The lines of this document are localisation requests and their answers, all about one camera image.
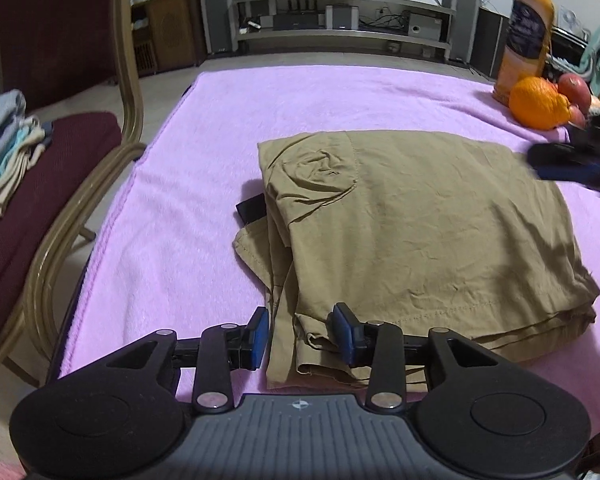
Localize orange juice bottle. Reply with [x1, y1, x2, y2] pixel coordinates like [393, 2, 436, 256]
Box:
[492, 0, 556, 107]

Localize grey subwoofer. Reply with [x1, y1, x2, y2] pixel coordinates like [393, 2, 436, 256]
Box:
[407, 12, 444, 42]

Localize khaki pants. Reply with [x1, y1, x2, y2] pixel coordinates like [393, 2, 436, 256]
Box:
[232, 129, 600, 391]

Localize small grey centre speaker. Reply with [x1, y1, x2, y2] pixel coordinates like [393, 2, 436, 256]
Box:
[324, 4, 360, 30]

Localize wooden cabinet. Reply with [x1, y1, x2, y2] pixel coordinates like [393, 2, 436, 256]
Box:
[129, 0, 206, 77]

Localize grey television stand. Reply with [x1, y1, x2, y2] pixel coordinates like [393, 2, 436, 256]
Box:
[231, 0, 459, 62]

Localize black media receiver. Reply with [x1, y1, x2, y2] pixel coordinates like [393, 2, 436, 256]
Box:
[272, 12, 326, 31]

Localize maroon banquet chair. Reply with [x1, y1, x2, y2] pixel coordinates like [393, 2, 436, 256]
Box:
[0, 0, 149, 389]

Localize white and teal office chair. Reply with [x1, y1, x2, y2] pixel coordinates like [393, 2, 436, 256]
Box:
[549, 23, 600, 97]

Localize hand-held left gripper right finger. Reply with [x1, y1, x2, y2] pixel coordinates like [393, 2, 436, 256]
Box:
[329, 302, 503, 414]

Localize stack of folded clothes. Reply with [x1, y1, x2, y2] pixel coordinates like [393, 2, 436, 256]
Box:
[0, 88, 57, 232]

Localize tall grey speaker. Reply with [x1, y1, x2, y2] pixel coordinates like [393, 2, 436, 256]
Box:
[197, 0, 239, 57]
[442, 0, 484, 62]

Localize white desk fan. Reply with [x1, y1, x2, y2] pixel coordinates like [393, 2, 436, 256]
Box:
[555, 7, 579, 32]

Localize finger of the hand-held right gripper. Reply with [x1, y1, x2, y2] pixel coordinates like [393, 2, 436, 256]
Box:
[526, 141, 600, 197]

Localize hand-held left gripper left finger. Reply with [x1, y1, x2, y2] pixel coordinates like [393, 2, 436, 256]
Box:
[104, 306, 271, 414]

